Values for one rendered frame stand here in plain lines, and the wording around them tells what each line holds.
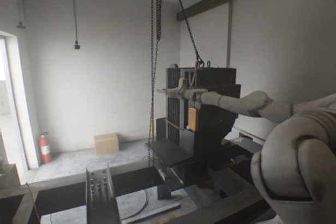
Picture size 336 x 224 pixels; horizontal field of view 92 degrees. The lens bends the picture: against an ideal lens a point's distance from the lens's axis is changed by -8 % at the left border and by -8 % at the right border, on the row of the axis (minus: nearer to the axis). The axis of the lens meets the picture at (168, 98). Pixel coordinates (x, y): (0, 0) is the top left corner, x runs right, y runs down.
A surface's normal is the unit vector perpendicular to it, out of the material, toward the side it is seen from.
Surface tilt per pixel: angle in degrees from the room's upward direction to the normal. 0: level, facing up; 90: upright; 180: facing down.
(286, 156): 68
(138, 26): 90
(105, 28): 90
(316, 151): 44
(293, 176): 89
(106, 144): 90
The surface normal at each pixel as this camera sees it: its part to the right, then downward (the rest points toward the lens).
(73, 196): 0.41, 0.18
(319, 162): 0.25, -0.46
